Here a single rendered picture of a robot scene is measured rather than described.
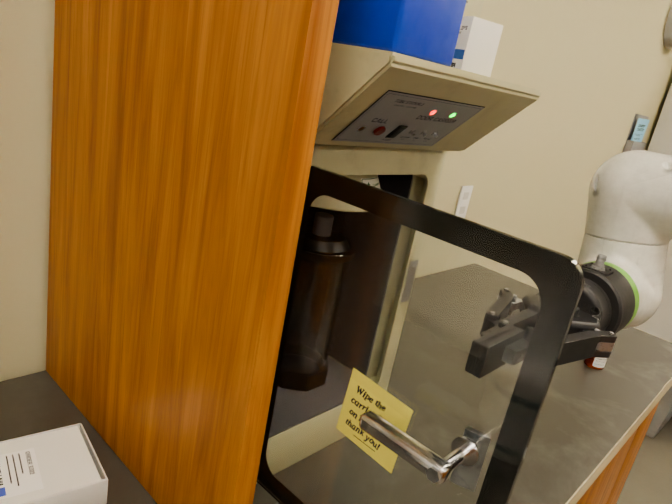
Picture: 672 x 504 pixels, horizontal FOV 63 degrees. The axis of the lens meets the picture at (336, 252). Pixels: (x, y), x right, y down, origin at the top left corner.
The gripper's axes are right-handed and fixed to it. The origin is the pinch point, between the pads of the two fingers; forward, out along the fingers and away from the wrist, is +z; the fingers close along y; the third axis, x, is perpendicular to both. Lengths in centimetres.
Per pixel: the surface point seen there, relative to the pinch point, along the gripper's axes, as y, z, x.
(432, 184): -26.0, -25.2, -7.6
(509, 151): -69, -140, -6
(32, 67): -69, 14, -13
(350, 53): -19.3, 4.9, -22.3
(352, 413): -10.6, 4.4, 11.7
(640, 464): -6, -234, 128
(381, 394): -7.8, 4.4, 7.8
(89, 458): -38, 18, 30
